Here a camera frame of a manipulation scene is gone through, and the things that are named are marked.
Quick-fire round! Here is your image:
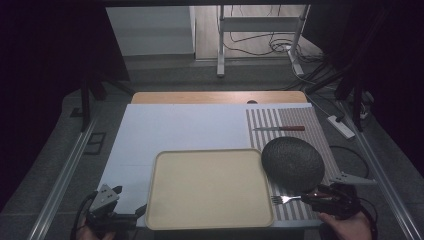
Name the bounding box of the black metal stand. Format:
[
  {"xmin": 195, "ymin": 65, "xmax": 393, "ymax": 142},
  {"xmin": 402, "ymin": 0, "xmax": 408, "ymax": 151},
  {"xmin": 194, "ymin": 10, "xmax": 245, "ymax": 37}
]
[
  {"xmin": 304, "ymin": 63, "xmax": 369, "ymax": 132},
  {"xmin": 79, "ymin": 64, "xmax": 136, "ymax": 133}
]

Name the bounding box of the tangle of floor cables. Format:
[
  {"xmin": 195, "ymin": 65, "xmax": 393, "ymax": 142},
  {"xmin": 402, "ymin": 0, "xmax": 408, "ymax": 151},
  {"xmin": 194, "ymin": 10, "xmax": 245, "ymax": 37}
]
[{"xmin": 222, "ymin": 4, "xmax": 327, "ymax": 65}]

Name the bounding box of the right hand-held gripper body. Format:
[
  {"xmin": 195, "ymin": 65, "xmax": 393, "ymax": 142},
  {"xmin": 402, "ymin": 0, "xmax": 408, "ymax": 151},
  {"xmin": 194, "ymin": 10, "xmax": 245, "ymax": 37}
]
[{"xmin": 312, "ymin": 171, "xmax": 378, "ymax": 221}]

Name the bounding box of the white table cover sheet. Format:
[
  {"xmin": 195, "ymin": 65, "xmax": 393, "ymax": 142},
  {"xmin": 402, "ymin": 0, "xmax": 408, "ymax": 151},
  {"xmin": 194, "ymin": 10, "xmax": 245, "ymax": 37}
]
[{"xmin": 97, "ymin": 102, "xmax": 324, "ymax": 229}]

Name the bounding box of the white metal stand frame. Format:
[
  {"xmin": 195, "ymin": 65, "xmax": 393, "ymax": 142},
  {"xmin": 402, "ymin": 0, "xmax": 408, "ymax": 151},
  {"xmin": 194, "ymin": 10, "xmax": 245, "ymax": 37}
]
[{"xmin": 216, "ymin": 4, "xmax": 312, "ymax": 79}]

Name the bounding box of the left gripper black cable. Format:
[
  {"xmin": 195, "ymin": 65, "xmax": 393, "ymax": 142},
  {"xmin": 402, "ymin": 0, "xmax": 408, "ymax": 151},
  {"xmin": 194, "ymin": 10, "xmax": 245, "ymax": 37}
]
[{"xmin": 69, "ymin": 191, "xmax": 100, "ymax": 240}]

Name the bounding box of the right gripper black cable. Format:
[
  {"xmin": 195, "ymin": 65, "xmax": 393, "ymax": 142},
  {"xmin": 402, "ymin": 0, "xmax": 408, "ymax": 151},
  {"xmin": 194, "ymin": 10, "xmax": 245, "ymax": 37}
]
[{"xmin": 359, "ymin": 196, "xmax": 380, "ymax": 240}]

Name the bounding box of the dark round plate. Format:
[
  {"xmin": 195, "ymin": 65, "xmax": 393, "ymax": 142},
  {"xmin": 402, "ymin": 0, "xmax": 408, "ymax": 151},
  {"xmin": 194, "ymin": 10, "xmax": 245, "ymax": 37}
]
[{"xmin": 260, "ymin": 136, "xmax": 326, "ymax": 194}]

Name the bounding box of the aluminium floor rail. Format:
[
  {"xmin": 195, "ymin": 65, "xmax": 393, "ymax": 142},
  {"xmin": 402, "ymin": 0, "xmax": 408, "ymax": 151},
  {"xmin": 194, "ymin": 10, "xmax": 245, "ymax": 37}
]
[
  {"xmin": 335, "ymin": 99, "xmax": 424, "ymax": 240},
  {"xmin": 27, "ymin": 117, "xmax": 98, "ymax": 240}
]

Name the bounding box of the white cabinet panel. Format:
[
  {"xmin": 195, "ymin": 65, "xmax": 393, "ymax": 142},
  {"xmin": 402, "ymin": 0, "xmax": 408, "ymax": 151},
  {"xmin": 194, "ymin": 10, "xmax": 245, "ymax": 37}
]
[{"xmin": 105, "ymin": 6, "xmax": 196, "ymax": 57}]

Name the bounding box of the white power strip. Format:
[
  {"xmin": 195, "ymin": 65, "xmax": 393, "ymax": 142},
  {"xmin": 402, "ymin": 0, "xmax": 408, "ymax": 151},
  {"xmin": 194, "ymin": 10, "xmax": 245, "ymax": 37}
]
[{"xmin": 326, "ymin": 114, "xmax": 356, "ymax": 140}]

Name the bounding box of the beige plastic tray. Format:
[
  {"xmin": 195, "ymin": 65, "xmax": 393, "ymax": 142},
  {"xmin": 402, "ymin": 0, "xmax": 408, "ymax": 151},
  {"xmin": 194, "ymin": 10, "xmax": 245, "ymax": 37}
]
[{"xmin": 144, "ymin": 148, "xmax": 275, "ymax": 231}]

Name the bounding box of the person's left hand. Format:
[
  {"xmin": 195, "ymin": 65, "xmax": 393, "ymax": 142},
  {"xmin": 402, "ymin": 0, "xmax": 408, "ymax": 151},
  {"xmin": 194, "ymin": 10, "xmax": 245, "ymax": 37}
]
[{"xmin": 76, "ymin": 217, "xmax": 116, "ymax": 240}]

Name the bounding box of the red-handled knife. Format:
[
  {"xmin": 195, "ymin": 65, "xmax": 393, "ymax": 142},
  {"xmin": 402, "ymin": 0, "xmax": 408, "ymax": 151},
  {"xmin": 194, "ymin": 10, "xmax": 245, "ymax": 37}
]
[{"xmin": 252, "ymin": 125, "xmax": 306, "ymax": 132}]

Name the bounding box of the red-handled metal fork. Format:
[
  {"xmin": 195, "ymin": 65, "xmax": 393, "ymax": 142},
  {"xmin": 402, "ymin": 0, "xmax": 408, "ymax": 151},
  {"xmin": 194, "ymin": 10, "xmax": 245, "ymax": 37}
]
[{"xmin": 270, "ymin": 192, "xmax": 331, "ymax": 205}]

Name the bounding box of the person's right hand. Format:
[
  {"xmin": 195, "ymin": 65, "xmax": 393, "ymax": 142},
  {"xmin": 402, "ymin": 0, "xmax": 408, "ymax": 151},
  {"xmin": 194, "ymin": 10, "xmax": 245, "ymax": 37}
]
[{"xmin": 316, "ymin": 210, "xmax": 373, "ymax": 240}]

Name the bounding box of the black cable loop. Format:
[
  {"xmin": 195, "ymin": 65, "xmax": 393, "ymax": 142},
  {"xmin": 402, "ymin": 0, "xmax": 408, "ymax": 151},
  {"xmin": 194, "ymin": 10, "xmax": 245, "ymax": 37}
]
[{"xmin": 329, "ymin": 145, "xmax": 371, "ymax": 180}]

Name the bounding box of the striped placemat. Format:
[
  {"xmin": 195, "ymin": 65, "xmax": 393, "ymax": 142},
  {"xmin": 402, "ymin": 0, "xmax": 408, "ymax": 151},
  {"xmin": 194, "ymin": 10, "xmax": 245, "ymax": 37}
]
[{"xmin": 245, "ymin": 106, "xmax": 342, "ymax": 222}]

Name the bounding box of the dark floor hatch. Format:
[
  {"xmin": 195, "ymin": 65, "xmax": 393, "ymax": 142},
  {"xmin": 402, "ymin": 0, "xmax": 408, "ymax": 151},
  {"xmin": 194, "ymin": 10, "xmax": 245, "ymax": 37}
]
[{"xmin": 82, "ymin": 131, "xmax": 107, "ymax": 156}]

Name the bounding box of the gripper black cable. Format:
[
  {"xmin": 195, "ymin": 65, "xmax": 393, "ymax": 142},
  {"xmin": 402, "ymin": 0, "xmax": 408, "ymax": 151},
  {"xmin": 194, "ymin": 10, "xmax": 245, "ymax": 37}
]
[
  {"xmin": 359, "ymin": 196, "xmax": 380, "ymax": 240},
  {"xmin": 69, "ymin": 191, "xmax": 100, "ymax": 240}
]

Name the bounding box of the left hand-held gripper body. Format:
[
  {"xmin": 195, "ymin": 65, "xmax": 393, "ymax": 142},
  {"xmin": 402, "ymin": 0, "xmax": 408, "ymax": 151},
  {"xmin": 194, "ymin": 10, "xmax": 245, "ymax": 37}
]
[{"xmin": 86, "ymin": 183, "xmax": 138, "ymax": 240}]

